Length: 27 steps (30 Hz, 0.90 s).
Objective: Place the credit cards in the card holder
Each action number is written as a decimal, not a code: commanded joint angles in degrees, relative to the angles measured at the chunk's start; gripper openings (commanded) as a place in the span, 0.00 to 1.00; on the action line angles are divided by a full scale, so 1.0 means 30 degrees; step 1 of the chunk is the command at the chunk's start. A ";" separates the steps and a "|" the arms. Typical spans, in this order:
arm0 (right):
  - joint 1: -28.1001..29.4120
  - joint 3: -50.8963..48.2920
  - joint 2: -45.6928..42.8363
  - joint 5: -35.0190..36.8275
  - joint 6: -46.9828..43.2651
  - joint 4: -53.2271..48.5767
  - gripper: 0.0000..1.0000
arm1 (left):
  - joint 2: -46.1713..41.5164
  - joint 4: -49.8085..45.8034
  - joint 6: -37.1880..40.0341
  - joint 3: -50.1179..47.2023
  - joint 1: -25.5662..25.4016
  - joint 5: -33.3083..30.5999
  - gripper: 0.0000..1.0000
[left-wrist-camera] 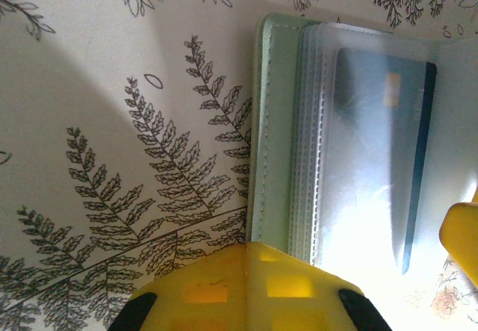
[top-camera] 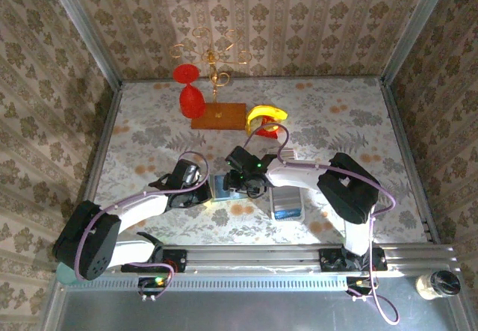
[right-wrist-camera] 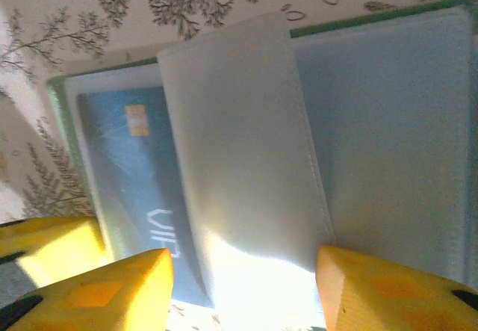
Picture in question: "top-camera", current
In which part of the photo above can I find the teal plastic cup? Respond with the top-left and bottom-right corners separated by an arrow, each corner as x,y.
55,264 -> 76,285

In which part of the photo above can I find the green card holder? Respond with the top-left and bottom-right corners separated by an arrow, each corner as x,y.
209,173 -> 243,202

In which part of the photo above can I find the red snack bag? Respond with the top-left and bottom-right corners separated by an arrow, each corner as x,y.
255,116 -> 282,140

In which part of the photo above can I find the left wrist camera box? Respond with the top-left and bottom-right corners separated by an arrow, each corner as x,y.
184,164 -> 203,183

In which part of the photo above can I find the gold stand with wooden base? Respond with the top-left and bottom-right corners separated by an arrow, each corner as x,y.
168,26 -> 252,132

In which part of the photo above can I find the aluminium frame post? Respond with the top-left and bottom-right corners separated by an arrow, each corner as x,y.
43,0 -> 122,85
380,0 -> 455,84

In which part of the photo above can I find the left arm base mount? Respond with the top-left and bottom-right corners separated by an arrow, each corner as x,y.
120,249 -> 187,274

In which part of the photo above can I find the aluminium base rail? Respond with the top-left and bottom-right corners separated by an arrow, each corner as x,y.
58,244 -> 459,274

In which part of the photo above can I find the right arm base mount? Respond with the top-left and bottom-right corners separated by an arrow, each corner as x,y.
319,247 -> 388,272

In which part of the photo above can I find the grey metal sheet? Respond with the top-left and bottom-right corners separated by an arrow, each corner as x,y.
55,288 -> 462,331

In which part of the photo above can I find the floral table cover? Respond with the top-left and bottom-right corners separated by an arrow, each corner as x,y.
84,78 -> 429,246

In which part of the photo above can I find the glass jar with black lid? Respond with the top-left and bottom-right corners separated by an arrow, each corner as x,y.
416,269 -> 462,301

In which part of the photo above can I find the black controller board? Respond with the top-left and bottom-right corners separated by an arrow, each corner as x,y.
137,276 -> 168,303
346,276 -> 377,299

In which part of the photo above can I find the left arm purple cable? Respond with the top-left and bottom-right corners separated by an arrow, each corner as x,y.
74,150 -> 211,303

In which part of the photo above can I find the red wine glass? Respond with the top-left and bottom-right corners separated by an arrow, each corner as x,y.
172,63 -> 208,120

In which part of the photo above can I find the slotted grey cable duct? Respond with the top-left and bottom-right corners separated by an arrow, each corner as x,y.
61,273 -> 348,291

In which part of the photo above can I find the yellow banana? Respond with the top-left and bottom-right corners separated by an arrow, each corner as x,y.
244,105 -> 288,137

